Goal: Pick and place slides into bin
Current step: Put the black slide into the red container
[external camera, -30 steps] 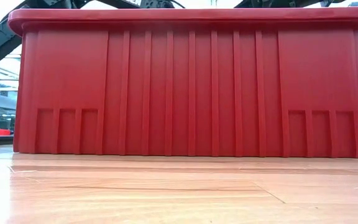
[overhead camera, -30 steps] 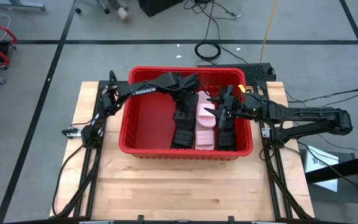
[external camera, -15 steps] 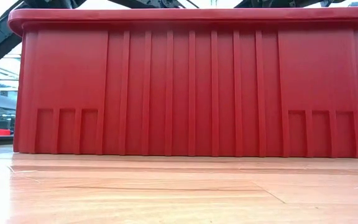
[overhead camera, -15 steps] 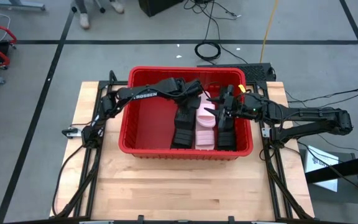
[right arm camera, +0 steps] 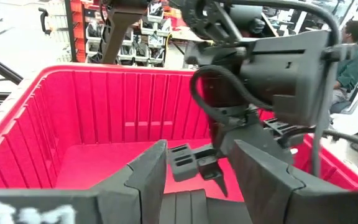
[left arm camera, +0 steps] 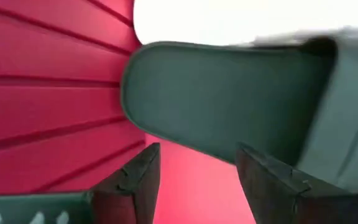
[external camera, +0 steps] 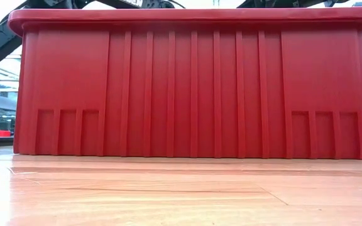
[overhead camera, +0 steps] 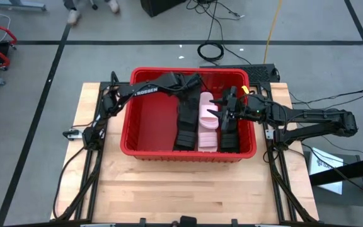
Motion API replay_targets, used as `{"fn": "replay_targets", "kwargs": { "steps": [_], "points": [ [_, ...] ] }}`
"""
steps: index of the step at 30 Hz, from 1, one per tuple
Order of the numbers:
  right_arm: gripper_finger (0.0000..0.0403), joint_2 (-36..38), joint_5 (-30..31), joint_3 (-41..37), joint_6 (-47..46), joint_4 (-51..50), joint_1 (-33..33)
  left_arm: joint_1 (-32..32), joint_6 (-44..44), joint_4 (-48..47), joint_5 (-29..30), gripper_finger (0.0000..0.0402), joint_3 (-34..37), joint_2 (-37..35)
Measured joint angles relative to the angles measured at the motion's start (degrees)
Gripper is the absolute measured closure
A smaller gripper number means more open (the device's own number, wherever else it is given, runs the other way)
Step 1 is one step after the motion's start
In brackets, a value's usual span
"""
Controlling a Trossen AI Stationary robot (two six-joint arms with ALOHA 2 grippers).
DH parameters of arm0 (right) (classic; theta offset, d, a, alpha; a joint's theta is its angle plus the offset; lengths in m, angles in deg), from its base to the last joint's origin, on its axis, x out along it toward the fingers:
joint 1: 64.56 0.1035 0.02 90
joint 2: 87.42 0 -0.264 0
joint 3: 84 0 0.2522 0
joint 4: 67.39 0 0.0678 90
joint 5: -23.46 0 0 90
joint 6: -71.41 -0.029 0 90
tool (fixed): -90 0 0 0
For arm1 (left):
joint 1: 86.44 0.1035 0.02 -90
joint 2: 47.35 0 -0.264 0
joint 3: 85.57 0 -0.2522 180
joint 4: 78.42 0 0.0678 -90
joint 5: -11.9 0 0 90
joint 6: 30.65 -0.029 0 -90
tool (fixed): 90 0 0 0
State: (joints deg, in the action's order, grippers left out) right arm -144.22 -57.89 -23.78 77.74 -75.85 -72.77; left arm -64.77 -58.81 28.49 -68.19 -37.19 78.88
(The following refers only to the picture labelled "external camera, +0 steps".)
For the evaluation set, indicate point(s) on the red plastic bin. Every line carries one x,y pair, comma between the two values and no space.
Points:
200,94

